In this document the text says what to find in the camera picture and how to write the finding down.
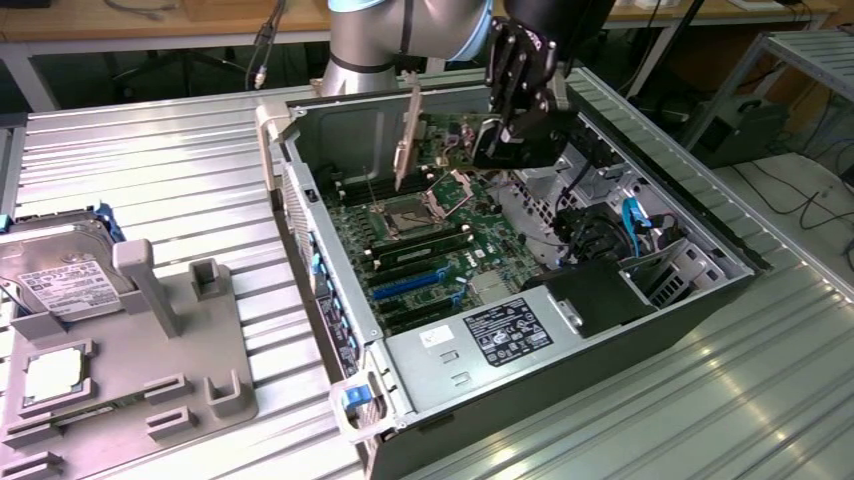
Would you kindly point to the CPU socket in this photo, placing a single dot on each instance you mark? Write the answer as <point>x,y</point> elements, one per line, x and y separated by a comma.
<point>407,217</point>

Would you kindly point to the blue expansion slot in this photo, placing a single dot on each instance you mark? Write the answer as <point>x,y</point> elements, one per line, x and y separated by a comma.
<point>407,287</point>

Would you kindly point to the silver power supply with label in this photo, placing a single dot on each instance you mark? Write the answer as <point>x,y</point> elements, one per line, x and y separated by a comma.
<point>441,380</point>

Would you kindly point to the metal socket cover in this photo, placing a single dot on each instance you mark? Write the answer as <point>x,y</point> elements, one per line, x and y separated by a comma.
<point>457,187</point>

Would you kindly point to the graphics card with metal bracket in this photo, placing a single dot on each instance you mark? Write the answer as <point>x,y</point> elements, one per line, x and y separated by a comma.
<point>441,130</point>

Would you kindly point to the loose RAM stick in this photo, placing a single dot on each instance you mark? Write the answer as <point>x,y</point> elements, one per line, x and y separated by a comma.
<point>87,414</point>

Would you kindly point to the blue case latch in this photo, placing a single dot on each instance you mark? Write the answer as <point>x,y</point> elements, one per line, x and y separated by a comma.
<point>355,396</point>

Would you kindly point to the wooden desk white frame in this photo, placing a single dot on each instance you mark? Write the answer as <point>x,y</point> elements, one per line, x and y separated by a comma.
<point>667,15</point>
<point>167,27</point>

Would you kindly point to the black box device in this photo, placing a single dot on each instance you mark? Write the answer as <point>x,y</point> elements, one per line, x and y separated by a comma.
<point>741,135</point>

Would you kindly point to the black expansion slot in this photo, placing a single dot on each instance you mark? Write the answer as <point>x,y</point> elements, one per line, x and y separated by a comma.
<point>421,307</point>

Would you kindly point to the green motherboard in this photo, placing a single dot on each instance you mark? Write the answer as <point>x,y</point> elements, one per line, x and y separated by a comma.
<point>494,235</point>

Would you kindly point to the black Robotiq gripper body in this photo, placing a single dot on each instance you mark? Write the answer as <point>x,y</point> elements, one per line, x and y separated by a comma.
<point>561,20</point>

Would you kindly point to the silver disk bay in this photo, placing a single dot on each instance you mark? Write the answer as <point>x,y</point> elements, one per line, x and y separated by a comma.
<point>674,280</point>

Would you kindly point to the CPU chip silver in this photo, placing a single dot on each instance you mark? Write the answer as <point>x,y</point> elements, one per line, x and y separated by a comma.
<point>56,372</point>

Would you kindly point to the thin metal locking lever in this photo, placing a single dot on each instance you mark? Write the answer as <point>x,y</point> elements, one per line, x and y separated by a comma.
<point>373,190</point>

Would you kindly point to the metal slat side table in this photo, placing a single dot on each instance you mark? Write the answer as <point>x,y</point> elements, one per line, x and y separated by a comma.
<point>814,50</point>

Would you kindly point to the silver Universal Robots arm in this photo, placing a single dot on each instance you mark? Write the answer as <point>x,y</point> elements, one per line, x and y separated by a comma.
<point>361,45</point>

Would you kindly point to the hard disk with blue carrier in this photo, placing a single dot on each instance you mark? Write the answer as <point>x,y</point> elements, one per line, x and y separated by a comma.
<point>60,260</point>

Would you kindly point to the open black PC case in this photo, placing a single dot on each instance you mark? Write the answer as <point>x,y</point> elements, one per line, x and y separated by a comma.
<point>534,425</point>

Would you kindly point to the silver drive cage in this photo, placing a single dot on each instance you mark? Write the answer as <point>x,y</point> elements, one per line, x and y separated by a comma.
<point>534,210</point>

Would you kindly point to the grey parts rack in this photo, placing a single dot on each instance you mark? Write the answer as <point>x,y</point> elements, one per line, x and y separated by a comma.
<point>134,360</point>

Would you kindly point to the silver chipset heat sink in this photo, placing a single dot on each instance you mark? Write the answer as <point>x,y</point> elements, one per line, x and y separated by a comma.
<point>490,287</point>

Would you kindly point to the black plastic shroud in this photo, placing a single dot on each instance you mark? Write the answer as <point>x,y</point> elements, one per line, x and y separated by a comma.
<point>587,295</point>

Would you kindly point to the installed RAM stick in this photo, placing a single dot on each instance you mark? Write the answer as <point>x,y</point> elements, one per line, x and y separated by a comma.
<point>421,254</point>

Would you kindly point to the black RAM slot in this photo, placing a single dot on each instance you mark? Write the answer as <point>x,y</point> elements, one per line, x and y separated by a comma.
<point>370,195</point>
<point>367,182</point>

